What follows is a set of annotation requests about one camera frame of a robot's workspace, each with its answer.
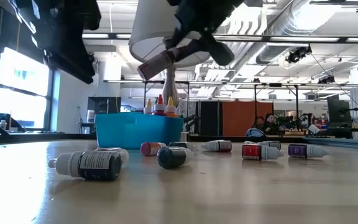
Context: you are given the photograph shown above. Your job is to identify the red food coloring bottle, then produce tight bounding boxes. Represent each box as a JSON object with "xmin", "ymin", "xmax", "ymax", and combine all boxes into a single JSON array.
[{"xmin": 241, "ymin": 144, "xmax": 285, "ymax": 162}]

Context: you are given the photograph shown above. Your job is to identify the blue domed object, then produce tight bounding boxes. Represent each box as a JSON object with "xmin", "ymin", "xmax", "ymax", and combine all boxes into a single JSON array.
[{"xmin": 245, "ymin": 128, "xmax": 267, "ymax": 138}]

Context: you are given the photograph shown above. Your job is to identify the purple food coloring bottle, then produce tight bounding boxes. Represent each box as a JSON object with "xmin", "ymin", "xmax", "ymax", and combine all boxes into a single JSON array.
[{"xmin": 288, "ymin": 143, "xmax": 331, "ymax": 159}]

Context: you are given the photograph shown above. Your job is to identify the black cabinet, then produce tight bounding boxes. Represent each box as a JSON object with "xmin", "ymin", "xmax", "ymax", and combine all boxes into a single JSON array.
[{"xmin": 87, "ymin": 96, "xmax": 122, "ymax": 114}]

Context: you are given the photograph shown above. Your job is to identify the white food coloring bottle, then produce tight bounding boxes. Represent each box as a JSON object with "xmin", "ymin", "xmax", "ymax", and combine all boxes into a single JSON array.
[{"xmin": 94, "ymin": 146, "xmax": 131, "ymax": 166}]

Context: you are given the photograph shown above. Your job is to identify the orange partition panel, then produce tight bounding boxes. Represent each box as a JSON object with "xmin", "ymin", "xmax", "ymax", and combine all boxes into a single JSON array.
[{"xmin": 221, "ymin": 100, "xmax": 274, "ymax": 137}]

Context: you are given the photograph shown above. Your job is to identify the maroon white-label coloring bottle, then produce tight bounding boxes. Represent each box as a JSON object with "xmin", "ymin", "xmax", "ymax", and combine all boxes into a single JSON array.
[{"xmin": 136, "ymin": 39, "xmax": 206, "ymax": 82}]

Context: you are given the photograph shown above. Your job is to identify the white shade silver table lamp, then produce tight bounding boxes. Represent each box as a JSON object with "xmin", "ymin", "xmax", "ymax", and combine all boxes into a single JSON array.
[{"xmin": 128, "ymin": 0, "xmax": 211, "ymax": 142}]

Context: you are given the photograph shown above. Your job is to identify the small dark red coloring bottle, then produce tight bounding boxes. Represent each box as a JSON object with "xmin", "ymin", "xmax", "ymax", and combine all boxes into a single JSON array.
[{"xmin": 201, "ymin": 139, "xmax": 233, "ymax": 153}]

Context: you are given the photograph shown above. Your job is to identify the background robot workstation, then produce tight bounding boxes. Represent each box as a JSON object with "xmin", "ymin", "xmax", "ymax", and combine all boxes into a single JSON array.
[{"xmin": 249, "ymin": 111, "xmax": 315, "ymax": 136}]

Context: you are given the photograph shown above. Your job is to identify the black overhead camera rig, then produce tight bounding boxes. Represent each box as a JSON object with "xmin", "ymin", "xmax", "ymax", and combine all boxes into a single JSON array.
[
  {"xmin": 285, "ymin": 44, "xmax": 313, "ymax": 65},
  {"xmin": 317, "ymin": 75, "xmax": 336, "ymax": 85}
]

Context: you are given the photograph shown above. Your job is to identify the gray food coloring bottle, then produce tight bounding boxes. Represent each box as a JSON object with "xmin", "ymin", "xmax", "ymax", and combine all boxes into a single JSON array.
[{"xmin": 243, "ymin": 140, "xmax": 282, "ymax": 151}]

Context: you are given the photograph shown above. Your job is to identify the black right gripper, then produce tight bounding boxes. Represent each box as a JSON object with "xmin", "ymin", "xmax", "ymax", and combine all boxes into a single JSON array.
[{"xmin": 165, "ymin": 0, "xmax": 245, "ymax": 67}]

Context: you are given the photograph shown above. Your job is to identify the dark green food coloring bottle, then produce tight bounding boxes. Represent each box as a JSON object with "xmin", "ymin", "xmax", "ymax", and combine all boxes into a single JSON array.
[{"xmin": 156, "ymin": 146, "xmax": 195, "ymax": 170}]

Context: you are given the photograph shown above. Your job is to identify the yellow-tip coloring bottle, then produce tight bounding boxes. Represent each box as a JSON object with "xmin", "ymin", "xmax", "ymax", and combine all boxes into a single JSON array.
[{"xmin": 143, "ymin": 98, "xmax": 154, "ymax": 114}]

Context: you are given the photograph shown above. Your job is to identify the blue plastic bin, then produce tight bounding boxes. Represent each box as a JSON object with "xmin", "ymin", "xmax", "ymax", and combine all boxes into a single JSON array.
[{"xmin": 94, "ymin": 112, "xmax": 185, "ymax": 151}]

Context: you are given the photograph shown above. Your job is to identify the pink food coloring bottle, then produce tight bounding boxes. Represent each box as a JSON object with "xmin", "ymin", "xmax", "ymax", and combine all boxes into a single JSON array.
[{"xmin": 139, "ymin": 141, "xmax": 168, "ymax": 157}]

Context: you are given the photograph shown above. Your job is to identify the black angled stand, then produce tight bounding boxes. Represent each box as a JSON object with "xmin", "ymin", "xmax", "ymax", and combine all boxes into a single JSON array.
[{"xmin": 0, "ymin": 112, "xmax": 27, "ymax": 135}]

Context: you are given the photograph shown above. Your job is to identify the black food coloring bottle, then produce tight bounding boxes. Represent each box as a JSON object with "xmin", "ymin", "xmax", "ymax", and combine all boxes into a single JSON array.
[{"xmin": 48, "ymin": 150, "xmax": 124, "ymax": 182}]

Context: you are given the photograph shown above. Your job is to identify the black background monitor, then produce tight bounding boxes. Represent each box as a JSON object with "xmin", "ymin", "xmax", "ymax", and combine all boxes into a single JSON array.
[{"xmin": 326, "ymin": 98, "xmax": 352, "ymax": 126}]

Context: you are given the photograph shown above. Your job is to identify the black table frame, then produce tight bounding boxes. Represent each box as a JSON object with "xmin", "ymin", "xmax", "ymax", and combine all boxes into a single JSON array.
[{"xmin": 0, "ymin": 130, "xmax": 358, "ymax": 146}]

